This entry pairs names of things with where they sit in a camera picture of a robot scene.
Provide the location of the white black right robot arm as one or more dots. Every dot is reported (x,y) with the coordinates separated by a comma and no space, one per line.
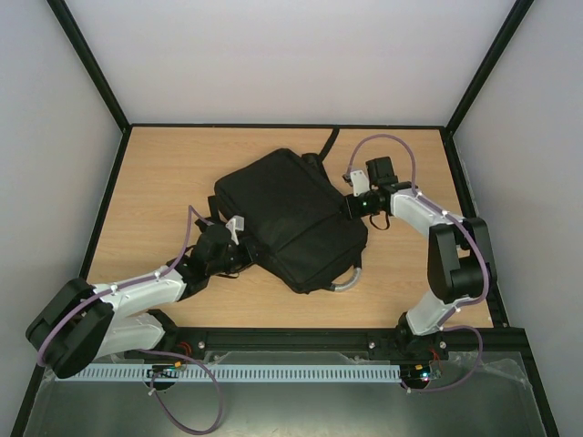
(460,265)

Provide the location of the black enclosure frame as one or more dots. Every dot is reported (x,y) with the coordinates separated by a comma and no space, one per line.
(283,214)

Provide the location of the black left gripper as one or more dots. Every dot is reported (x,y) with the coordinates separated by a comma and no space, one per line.
(247,262)

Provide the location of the light blue cable duct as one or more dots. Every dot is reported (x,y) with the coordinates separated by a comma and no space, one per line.
(242,373)

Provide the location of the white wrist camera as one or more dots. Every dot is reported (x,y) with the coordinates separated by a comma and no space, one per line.
(235,225)
(358,181)

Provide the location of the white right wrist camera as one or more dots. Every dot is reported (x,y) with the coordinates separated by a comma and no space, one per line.
(358,181)

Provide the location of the black student backpack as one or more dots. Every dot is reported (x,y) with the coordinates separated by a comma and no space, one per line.
(292,209)

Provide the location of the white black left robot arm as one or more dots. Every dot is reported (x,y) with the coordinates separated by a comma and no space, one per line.
(86,321)

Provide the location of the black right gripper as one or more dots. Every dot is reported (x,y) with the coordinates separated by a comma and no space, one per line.
(349,206)

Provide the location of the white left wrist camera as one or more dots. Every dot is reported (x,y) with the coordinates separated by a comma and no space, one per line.
(235,225)

